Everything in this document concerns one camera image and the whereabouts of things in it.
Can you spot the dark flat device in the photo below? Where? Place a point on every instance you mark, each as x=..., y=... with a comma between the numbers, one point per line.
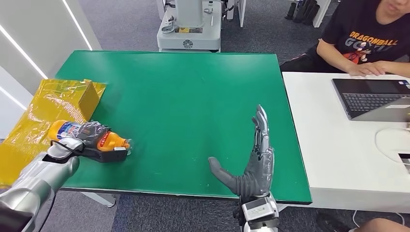
x=405, y=161

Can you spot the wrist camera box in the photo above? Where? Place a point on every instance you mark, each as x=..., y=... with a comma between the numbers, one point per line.
x=109, y=155
x=259, y=211

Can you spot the orange plastic bottle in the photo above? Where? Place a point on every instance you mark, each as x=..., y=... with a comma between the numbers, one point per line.
x=61, y=129

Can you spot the black chair legs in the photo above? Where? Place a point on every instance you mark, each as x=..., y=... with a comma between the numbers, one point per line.
x=301, y=11

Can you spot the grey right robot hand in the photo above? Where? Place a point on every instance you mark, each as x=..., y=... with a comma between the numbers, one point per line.
x=256, y=173

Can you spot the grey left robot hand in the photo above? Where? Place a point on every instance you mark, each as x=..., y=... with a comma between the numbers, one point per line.
x=91, y=134

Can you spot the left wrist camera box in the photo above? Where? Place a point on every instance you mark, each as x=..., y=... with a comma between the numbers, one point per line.
x=109, y=155

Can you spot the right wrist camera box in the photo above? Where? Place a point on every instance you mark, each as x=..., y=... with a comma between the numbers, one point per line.
x=259, y=211

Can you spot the black shoe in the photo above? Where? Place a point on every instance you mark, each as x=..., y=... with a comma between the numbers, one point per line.
x=331, y=224

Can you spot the person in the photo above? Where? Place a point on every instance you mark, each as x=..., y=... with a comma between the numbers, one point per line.
x=362, y=25

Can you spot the person's left hand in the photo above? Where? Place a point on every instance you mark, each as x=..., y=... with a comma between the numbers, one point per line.
x=381, y=66

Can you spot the person's knee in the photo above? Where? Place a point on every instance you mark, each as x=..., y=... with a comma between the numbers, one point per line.
x=384, y=226

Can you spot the person's right hand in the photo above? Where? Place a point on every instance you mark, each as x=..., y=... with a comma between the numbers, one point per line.
x=360, y=69

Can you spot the yellow taped cardboard box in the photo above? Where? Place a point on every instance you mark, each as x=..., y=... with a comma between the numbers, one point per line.
x=54, y=102

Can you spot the white robot base machine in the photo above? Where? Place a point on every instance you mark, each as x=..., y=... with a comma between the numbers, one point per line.
x=189, y=35

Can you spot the dark grey laptop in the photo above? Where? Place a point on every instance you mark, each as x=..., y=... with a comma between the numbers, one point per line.
x=368, y=99

